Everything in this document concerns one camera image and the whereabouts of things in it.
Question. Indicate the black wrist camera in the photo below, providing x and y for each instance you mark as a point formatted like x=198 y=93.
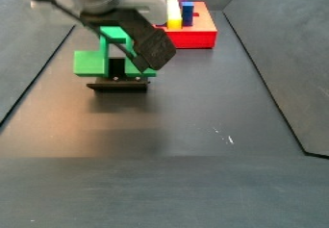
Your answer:
x=152 y=45

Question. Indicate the green U-shaped block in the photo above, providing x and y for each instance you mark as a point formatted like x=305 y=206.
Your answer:
x=95 y=63

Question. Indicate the black angled fixture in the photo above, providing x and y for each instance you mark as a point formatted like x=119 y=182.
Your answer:
x=117 y=82

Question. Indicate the yellow long block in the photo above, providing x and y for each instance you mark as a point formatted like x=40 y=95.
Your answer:
x=174 y=19

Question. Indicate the dark blue block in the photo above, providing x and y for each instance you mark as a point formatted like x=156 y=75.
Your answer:
x=186 y=12

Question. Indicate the red base board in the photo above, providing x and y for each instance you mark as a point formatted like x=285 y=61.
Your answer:
x=199 y=35

